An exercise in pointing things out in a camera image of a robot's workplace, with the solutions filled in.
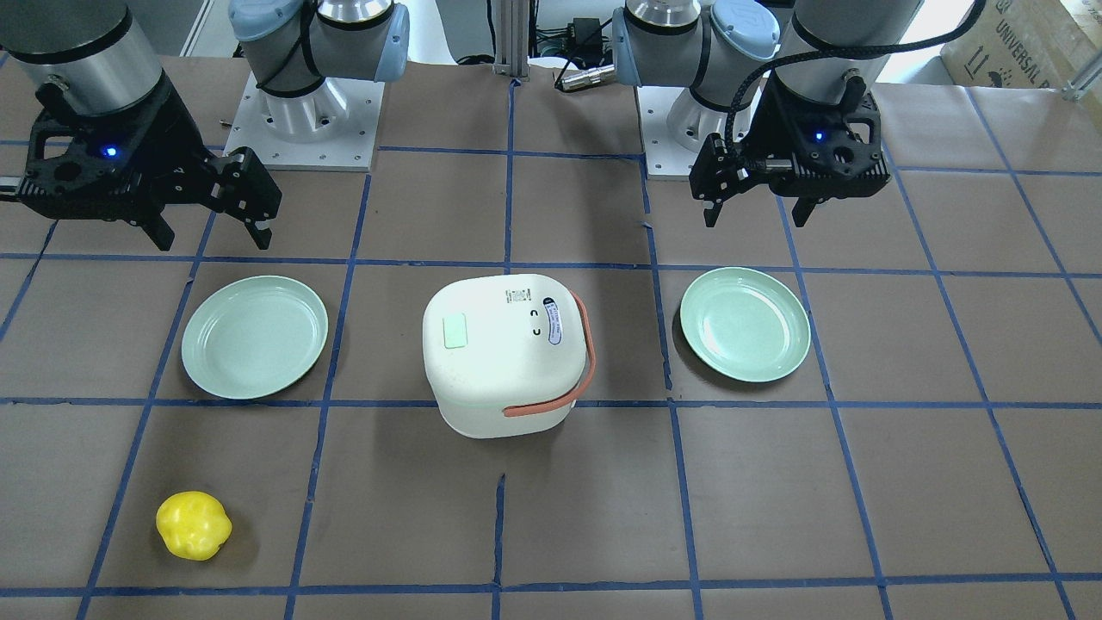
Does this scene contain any black moving gripper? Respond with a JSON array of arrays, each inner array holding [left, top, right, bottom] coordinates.
[[15, 73, 282, 251]]

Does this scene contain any black idle gripper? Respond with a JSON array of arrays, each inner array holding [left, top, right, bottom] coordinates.
[[689, 76, 892, 228]]

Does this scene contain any idle silver robot arm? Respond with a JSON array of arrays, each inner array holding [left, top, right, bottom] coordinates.
[[609, 1, 920, 227]]

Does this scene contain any moving silver robot arm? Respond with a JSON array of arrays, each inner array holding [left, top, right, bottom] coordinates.
[[3, 1, 411, 251]]

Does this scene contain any green plate near moving arm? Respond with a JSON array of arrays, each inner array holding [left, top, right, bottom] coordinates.
[[181, 276, 328, 400]]

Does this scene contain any green plate near idle arm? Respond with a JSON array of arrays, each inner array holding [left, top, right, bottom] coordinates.
[[678, 267, 811, 383]]

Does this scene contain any white rice cooker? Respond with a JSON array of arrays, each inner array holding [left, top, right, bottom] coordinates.
[[422, 274, 596, 439]]

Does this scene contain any black power adapter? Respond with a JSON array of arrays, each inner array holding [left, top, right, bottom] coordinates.
[[568, 17, 604, 56]]

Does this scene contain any cardboard box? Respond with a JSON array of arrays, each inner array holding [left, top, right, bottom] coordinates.
[[940, 1, 1101, 88]]

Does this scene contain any yellow toy pepper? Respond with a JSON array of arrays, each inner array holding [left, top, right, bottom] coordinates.
[[155, 491, 233, 561]]

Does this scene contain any idle arm base plate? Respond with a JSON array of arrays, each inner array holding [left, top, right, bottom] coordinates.
[[636, 86, 727, 181]]

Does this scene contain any moving arm base plate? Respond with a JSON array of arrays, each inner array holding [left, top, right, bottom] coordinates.
[[225, 75, 385, 173]]

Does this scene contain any black braided cable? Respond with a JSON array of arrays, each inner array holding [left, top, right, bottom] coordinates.
[[727, 0, 987, 164]]

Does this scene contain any aluminium frame post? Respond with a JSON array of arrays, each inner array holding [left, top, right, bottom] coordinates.
[[489, 1, 536, 81]]

